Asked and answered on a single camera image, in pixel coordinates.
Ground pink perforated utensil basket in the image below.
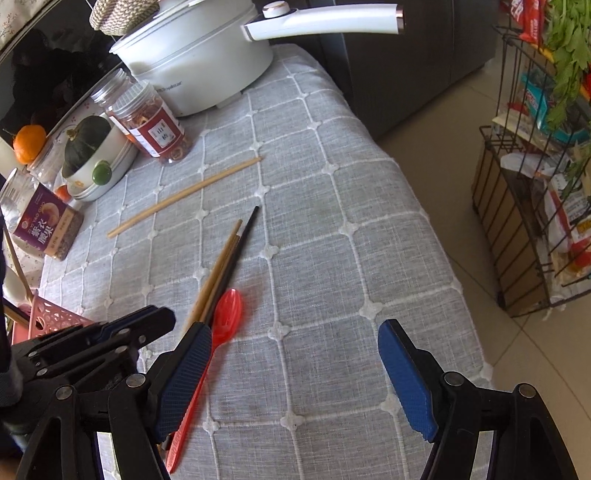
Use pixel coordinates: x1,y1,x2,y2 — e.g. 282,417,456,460
5,296,91,344

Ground brown wooden chopstick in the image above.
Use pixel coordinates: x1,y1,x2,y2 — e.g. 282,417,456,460
3,225,34,304
182,219,242,334

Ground lone wooden chopstick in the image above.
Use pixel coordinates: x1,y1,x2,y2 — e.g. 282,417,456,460
107,157,263,239

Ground red plastic spoon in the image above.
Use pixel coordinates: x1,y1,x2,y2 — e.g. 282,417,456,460
164,288,243,475

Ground floral white cloth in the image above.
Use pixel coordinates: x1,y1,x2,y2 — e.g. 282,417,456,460
9,97,104,289

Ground grey checked tablecloth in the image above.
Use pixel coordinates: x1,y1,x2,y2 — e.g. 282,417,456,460
40,45,491,479

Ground purple label nut jar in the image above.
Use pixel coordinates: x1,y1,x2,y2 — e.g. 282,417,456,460
1,169,84,261

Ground clear glass jar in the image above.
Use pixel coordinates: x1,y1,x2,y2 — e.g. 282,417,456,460
26,139,65,190

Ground green kabocha squash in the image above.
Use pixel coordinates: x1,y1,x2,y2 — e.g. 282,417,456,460
62,115,111,179

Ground orange tangerine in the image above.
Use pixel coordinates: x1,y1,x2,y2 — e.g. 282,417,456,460
13,125,47,165

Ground red label dried fruit jar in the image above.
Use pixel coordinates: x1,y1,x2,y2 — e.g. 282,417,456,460
112,81,192,163

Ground goji berry jar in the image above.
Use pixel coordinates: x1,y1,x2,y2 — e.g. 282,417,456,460
90,68,139,146

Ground black microwave oven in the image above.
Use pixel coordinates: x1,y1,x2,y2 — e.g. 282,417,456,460
1,1,121,144

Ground white electric cooking pot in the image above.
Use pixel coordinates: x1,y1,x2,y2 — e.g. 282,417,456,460
111,1,405,117

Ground dark grey refrigerator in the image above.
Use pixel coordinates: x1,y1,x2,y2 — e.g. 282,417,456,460
281,0,499,139

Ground green leafy vegetables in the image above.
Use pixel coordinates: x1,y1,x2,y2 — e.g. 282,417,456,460
545,0,590,130

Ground white bowl green handle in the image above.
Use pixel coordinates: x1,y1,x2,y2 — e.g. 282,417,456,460
63,115,138,202

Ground black wire rack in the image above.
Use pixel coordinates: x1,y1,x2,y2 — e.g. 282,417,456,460
472,26,590,317

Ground woven rope basket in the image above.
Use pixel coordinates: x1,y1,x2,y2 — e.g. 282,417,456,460
89,0,159,36

